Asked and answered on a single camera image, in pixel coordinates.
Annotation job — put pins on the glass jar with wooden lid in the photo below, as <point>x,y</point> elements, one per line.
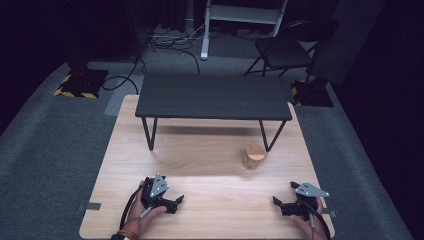
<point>254,156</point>

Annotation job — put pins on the grey tape tab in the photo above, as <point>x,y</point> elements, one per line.
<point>90,206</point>
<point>330,212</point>

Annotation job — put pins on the black shelf riser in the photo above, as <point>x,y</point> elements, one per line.
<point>213,96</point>

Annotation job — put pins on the white metal stand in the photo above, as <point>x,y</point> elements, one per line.
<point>243,14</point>

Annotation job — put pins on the black base plate striped tape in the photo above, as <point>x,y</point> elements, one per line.
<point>83,82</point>
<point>313,94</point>

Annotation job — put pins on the person's right hand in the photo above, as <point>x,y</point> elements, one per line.
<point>316,230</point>

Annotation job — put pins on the grey curtain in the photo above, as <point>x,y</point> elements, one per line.
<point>350,36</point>

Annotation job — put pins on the black folding chair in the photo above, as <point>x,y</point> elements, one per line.
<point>286,50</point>

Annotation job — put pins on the orange and white wristband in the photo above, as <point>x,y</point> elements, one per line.
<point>125,234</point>

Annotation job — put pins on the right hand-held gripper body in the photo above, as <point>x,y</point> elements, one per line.
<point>306,196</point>

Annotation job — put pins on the person's left hand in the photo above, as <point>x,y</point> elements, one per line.
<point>140,216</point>

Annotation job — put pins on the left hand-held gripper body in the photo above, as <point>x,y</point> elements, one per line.
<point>159,187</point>

